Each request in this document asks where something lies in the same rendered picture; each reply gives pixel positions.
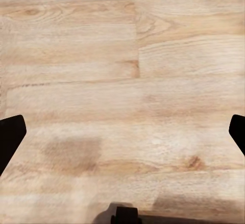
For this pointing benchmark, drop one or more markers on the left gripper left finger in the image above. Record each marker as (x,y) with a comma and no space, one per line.
(12,132)

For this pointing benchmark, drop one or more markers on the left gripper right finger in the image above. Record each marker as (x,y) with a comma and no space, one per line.
(237,131)

